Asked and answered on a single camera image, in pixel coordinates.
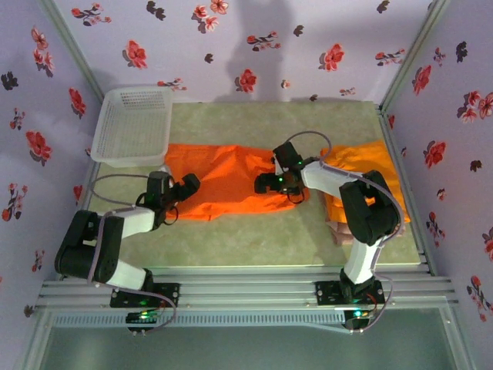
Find bright orange shorts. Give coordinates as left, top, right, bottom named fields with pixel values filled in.
left=163, top=143, right=310, bottom=222

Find light orange shorts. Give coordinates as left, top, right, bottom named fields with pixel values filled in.
left=319, top=139, right=411, bottom=225

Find beige shorts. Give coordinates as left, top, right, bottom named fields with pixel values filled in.
left=327, top=218, right=408, bottom=246

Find white plastic basket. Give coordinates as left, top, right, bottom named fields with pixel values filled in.
left=90, top=86, right=175, bottom=169

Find left controller board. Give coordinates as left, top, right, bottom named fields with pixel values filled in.
left=126, top=310, right=159, bottom=325

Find controller board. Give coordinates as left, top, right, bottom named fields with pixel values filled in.
left=344, top=307, right=377, bottom=331
left=126, top=310, right=159, bottom=325

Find right controller board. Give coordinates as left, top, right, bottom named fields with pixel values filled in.
left=344, top=307, right=377, bottom=331

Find aluminium side rail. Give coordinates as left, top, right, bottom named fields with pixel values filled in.
left=57, top=160, right=102, bottom=279
left=375, top=103, right=437, bottom=277

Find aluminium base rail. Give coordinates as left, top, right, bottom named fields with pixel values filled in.
left=36, top=264, right=459, bottom=309

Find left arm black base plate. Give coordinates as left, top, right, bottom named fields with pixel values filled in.
left=110, top=282, right=181, bottom=308

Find left base wire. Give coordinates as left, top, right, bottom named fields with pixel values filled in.
left=129, top=287, right=177, bottom=335

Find base wire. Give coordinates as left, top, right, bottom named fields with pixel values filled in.
left=129, top=287, right=177, bottom=335
left=346, top=275, right=394, bottom=335

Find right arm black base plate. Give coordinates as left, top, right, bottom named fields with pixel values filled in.
left=314, top=280, right=385, bottom=306

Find slotted grey cable duct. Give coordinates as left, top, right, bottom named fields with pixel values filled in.
left=52, top=311, right=347, bottom=328

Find right base wire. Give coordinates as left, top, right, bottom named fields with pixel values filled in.
left=346, top=275, right=394, bottom=335

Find aluminium corner post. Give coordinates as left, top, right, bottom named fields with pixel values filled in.
left=40, top=0, right=104, bottom=96
left=378, top=0, right=451, bottom=111

